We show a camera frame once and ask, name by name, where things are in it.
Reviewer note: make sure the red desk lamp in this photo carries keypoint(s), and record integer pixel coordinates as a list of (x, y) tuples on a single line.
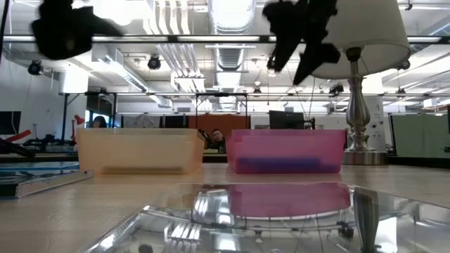
[(79, 120)]

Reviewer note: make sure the black background rig frame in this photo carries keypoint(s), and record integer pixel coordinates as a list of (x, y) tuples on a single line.
[(65, 116), (221, 94)]

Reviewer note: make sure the clear black jewel case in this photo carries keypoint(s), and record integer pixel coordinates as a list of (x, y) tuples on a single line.
[(140, 170), (281, 225), (52, 184)]

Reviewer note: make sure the person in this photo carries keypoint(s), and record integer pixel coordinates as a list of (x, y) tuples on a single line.
[(19, 135), (99, 122), (217, 138)]

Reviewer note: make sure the white shade silver table lamp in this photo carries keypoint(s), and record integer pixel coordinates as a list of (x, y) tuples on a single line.
[(369, 35)]

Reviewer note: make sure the black ceiling spotlight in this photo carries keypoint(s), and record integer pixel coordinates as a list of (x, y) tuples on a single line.
[(336, 89), (270, 63), (404, 65), (154, 62), (35, 66)]

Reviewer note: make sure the translucent orange plastic bin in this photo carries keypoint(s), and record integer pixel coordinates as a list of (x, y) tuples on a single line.
[(140, 147)]

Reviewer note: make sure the black computer monitor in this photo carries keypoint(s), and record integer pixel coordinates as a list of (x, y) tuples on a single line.
[(8, 123), (286, 121)]

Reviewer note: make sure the translucent pink plastic bin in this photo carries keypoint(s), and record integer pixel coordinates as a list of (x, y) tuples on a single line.
[(281, 144)]

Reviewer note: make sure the green partition board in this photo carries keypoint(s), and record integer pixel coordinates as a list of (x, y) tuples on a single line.
[(415, 135)]

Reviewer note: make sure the orange partition board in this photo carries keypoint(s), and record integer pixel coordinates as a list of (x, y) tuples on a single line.
[(225, 121)]

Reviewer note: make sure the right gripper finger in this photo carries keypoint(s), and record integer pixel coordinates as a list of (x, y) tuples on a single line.
[(316, 59), (285, 52)]

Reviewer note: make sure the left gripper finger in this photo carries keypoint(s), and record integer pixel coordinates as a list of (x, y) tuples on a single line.
[(109, 31)]

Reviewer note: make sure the black angled bracket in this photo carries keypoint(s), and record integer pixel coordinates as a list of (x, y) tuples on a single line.
[(15, 148)]

